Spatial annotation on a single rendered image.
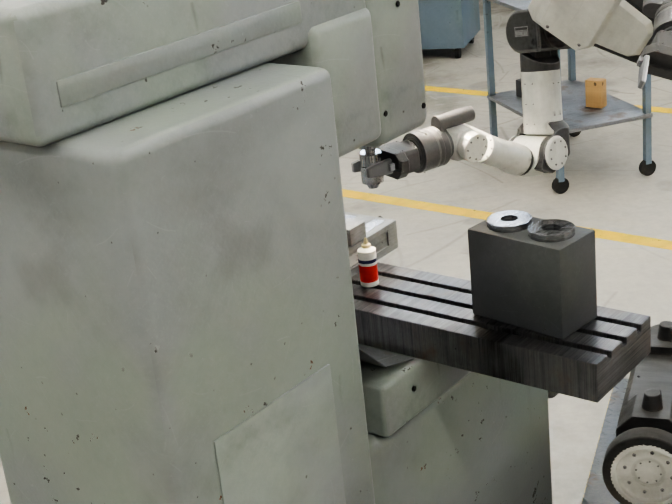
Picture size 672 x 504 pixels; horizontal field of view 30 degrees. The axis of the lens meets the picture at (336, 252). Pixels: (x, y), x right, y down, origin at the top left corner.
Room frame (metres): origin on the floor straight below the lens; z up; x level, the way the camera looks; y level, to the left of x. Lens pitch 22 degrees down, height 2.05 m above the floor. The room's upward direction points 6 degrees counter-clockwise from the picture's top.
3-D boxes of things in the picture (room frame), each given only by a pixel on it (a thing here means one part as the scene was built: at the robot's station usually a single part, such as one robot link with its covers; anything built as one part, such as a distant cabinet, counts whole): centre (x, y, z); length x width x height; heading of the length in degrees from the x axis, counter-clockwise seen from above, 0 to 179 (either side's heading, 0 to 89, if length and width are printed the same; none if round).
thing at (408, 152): (2.53, -0.17, 1.23); 0.13 x 0.12 x 0.10; 31
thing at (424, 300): (2.52, -0.05, 0.92); 1.24 x 0.23 x 0.08; 50
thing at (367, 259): (2.51, -0.07, 1.01); 0.04 x 0.04 x 0.11
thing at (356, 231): (2.64, 0.00, 1.05); 0.15 x 0.06 x 0.04; 51
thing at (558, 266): (2.27, -0.38, 1.06); 0.22 x 0.12 x 0.20; 44
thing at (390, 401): (2.48, -0.09, 0.82); 0.50 x 0.35 x 0.12; 140
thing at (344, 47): (2.34, 0.03, 1.47); 0.24 x 0.19 x 0.26; 50
